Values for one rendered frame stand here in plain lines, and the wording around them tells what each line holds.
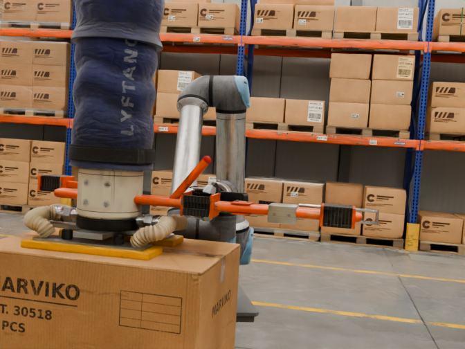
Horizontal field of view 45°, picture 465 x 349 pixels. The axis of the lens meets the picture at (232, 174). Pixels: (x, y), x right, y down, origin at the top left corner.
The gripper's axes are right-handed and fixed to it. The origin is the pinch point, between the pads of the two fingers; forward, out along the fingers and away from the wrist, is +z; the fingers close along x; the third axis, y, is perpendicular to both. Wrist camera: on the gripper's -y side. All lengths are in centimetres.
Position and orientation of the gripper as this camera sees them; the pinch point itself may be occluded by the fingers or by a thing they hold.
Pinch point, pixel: (206, 204)
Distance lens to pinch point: 144.8
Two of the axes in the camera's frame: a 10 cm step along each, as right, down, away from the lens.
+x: 0.7, -10.0, -0.5
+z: -1.8, 0.4, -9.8
